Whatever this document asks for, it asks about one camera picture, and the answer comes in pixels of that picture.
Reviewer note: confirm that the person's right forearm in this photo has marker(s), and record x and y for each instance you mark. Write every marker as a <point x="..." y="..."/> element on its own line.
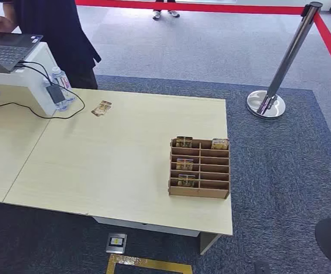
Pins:
<point x="10" y="9"/>

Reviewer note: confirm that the gold brown card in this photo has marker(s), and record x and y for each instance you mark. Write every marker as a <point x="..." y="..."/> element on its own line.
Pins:
<point x="184" y="164"/>
<point x="101" y="108"/>
<point x="186" y="180"/>
<point x="184" y="142"/>
<point x="219" y="144"/>

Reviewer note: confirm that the wooden card holder rack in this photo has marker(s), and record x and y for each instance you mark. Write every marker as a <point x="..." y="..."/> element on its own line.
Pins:
<point x="214" y="177"/>

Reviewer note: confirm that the person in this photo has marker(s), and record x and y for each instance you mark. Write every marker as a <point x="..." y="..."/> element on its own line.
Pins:
<point x="156" y="14"/>
<point x="63" y="34"/>

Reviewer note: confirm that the light wooden desk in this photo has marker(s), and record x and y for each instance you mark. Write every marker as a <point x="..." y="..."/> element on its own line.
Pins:
<point x="119" y="162"/>
<point x="5" y="151"/>

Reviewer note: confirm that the metal floor socket box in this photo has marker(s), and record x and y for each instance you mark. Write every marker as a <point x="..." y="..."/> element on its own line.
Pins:
<point x="116" y="243"/>

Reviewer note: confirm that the clear plastic water bottle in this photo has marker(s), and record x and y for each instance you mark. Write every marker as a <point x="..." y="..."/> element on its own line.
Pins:
<point x="64" y="81"/>
<point x="63" y="106"/>

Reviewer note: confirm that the black power adapter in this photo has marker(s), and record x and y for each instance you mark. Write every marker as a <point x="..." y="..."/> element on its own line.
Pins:
<point x="55" y="93"/>

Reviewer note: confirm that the chrome stanchion base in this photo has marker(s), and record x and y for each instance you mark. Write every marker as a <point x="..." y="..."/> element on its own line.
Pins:
<point x="278" y="107"/>

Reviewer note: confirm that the dark blue carpet rug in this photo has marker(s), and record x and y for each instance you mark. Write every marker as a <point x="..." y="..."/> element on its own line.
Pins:
<point x="282" y="181"/>

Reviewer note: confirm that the white desk riser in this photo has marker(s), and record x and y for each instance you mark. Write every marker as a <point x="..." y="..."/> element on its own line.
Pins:
<point x="31" y="81"/>

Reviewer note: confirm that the dark grey laptop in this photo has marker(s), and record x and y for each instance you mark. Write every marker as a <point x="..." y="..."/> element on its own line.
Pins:
<point x="8" y="47"/>

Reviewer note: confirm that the chrome stanchion post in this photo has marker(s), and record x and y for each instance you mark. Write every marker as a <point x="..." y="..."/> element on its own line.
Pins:
<point x="291" y="53"/>

